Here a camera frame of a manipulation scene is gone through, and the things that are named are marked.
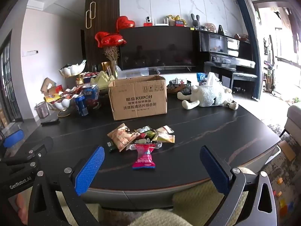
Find grey sofa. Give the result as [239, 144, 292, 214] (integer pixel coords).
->
[279, 102, 301, 143]

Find piano bench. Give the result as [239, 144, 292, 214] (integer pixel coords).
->
[230, 72, 258, 93]

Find blue white packet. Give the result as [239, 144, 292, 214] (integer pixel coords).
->
[196, 72, 209, 86]

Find white router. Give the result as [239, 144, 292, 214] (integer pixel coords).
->
[154, 17, 170, 26]

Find person's left hand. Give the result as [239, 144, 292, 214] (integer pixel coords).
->
[15, 189, 33, 220]

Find white red snack packet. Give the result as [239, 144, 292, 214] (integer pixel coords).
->
[126, 142, 163, 151]

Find yellow toy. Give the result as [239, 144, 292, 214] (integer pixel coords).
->
[166, 15, 187, 27]

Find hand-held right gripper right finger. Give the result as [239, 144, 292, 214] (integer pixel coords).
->
[200, 145, 278, 226]

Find grey plush rabbit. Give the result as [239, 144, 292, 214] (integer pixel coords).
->
[191, 13, 201, 28]

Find pile of assorted snack packets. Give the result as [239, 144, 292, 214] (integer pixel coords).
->
[44, 88, 83, 104]

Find black framed glass door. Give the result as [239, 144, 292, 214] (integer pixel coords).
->
[0, 30, 23, 123]

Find silver green snack packet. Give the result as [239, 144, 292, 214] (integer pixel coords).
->
[135, 126, 154, 135]

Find black remote control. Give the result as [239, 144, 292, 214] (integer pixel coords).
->
[40, 118, 61, 125]

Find patterned rug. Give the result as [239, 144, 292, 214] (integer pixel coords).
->
[265, 122, 301, 218]

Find blue curtain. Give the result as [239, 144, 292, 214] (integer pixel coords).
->
[235, 0, 263, 100]

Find blue snack bag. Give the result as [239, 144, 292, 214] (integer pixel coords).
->
[82, 84, 100, 109]

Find beige plush toy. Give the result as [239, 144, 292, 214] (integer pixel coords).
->
[203, 23, 217, 33]

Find blue snack tube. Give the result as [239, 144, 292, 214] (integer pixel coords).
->
[74, 94, 89, 116]

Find beige snack packet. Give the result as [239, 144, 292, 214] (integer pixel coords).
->
[156, 133, 176, 144]
[154, 125, 175, 135]

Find brown cardboard box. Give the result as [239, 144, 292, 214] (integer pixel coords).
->
[108, 75, 168, 121]

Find pink snack packet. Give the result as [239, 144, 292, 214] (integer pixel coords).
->
[132, 143, 157, 170]

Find black upright piano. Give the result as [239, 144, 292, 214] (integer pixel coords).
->
[195, 29, 256, 99]

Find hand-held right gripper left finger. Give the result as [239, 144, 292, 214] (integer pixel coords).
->
[28, 145, 105, 226]

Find clear plastic container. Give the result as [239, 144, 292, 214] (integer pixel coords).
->
[117, 67, 150, 79]

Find dried flower bouquet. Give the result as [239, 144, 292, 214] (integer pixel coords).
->
[103, 46, 119, 76]

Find gold loop wall ornament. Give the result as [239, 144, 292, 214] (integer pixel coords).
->
[85, 1, 97, 30]

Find tan flat board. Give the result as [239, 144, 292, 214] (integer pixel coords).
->
[278, 140, 297, 162]

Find open cardboard carton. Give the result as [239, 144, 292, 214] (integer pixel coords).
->
[40, 77, 64, 97]

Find clear trash bin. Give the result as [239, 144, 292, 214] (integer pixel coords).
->
[34, 101, 50, 119]

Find black wire basket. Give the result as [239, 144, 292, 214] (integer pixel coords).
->
[169, 77, 192, 94]

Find white plush sheep tissue cover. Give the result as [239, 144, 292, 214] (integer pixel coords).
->
[177, 72, 239, 111]

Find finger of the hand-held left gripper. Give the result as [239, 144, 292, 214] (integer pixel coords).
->
[0, 137, 54, 177]
[2, 129, 25, 148]

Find black television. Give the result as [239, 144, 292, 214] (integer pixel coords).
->
[119, 26, 197, 71]

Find scattered colourful toy blocks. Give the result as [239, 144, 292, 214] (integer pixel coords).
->
[273, 178, 295, 215]

